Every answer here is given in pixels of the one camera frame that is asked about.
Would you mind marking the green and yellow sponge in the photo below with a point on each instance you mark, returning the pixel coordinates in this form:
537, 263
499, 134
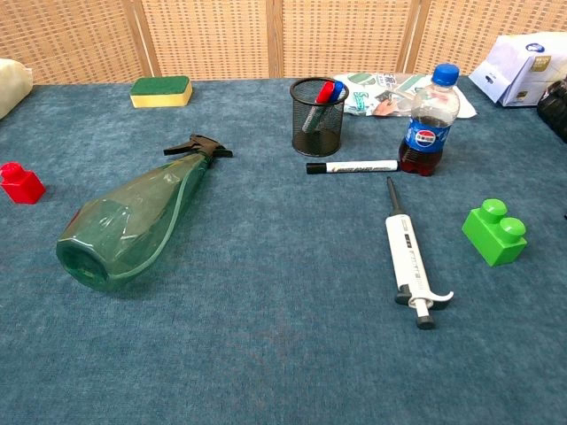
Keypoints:
161, 95

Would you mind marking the white laboratory pipette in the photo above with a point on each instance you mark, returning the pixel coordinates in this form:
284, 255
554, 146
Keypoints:
407, 252

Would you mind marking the black object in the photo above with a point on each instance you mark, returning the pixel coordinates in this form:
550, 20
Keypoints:
556, 110

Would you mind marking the cola bottle with blue cap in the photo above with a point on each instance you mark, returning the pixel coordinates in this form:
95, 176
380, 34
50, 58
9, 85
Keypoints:
426, 137

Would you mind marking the blue capped marker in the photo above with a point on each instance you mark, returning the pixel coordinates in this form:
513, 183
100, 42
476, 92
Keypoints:
338, 90

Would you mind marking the long cream plastic package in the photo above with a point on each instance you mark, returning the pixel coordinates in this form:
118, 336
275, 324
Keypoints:
11, 86

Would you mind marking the blue table cloth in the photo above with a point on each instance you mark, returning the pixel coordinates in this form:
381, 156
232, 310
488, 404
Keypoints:
266, 332

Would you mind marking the woven bamboo folding screen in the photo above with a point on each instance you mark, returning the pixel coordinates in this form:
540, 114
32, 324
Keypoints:
208, 35

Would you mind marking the black mesh pen holder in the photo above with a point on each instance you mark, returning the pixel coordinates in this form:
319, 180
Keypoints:
316, 142

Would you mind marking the red toy building block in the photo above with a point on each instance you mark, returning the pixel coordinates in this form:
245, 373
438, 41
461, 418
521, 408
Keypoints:
24, 188

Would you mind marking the packaged cleaning cloth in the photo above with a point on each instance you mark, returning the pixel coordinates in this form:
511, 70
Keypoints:
367, 90

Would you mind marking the red capped marker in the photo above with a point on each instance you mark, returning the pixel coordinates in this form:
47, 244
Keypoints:
325, 93

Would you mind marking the black capped whiteboard marker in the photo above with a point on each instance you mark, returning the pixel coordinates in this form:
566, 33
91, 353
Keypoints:
359, 166

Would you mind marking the green transparent spray bottle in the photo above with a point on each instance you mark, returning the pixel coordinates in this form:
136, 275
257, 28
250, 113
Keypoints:
133, 221

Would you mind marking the green toy building block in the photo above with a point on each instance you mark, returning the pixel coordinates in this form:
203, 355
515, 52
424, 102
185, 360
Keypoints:
489, 241

